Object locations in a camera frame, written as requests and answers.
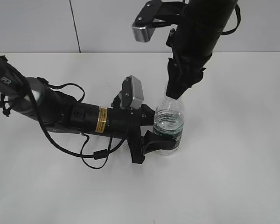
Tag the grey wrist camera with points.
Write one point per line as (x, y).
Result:
(131, 95)
(156, 14)

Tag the clear Cestbon water bottle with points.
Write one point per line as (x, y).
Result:
(169, 122)

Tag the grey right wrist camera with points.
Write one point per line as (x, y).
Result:
(156, 14)

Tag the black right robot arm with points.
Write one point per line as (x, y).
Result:
(193, 41)

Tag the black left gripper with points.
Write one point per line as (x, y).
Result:
(124, 124)

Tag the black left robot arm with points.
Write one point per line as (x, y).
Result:
(57, 112)

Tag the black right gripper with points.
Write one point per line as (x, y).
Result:
(184, 69)

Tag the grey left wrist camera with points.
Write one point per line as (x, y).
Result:
(131, 95)

